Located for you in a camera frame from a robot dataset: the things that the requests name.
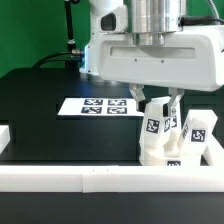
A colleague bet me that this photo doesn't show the white U-shaped fence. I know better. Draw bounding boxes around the white U-shaped fence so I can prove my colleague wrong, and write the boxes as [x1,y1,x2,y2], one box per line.
[0,125,224,194]

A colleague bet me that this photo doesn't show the white round stool seat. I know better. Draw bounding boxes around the white round stool seat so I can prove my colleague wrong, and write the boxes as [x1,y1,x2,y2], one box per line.
[139,147,201,167]

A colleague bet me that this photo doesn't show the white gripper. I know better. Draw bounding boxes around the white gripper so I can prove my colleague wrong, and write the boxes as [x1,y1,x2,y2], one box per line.
[99,25,224,117]

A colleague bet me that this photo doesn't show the black vertical pole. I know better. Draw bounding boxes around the black vertical pole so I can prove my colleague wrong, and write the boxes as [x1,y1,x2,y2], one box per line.
[64,0,80,51]

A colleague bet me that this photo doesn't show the white fiducial marker sheet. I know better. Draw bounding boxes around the white fiducial marker sheet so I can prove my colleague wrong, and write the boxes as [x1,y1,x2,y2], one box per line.
[58,98,143,117]

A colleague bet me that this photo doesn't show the black cables at base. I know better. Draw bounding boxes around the black cables at base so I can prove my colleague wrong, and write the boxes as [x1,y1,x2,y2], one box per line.
[32,49,86,70]

